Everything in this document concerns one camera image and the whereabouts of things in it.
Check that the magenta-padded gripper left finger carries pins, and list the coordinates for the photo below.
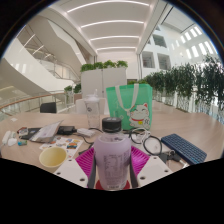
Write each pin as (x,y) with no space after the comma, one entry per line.
(71,171)

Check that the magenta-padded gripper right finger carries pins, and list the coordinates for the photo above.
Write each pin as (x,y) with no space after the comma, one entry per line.
(153,170)

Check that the purple drink bottle black cap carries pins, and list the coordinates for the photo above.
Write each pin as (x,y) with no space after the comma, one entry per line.
(112,156)

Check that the pale yellow mug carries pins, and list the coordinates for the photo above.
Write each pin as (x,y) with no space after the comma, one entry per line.
(53,157)

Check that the colourful sticker sheet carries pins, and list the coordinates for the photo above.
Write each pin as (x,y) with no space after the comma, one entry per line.
(71,145)

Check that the dark blue keyboard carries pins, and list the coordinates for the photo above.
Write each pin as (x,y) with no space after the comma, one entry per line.
(185,148)

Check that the black pouch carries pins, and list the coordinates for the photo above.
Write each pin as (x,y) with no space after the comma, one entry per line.
(66,130)

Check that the open booklet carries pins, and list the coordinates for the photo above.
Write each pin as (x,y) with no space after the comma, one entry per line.
(46,131)

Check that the small blue item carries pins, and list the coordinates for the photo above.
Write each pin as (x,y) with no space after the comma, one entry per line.
(22,143)

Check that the white computer mouse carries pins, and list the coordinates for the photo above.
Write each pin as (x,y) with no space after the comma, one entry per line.
(12,142)

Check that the black chair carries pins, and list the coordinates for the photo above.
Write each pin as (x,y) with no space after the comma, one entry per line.
(48,107)

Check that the green tote bag cat print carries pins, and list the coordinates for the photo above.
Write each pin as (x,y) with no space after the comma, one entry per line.
(120,106)

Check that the white power strip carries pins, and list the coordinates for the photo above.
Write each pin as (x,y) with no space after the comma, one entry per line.
(6,136)

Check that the small potted green plant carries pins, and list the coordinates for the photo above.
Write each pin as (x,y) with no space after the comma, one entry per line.
(76,88)

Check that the white cabinet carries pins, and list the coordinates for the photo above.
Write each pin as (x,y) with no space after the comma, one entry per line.
(100,83)

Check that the row of green hedge plants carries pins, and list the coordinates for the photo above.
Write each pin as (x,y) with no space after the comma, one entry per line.
(186,83)

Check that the green plants atop cabinet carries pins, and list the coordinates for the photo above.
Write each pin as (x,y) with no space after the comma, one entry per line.
(103,65)

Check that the ceiling light strips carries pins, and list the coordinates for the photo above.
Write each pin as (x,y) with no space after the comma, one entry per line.
(113,22)

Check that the glass railing with wooden rail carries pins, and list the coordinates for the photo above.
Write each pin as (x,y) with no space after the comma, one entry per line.
(20,103)

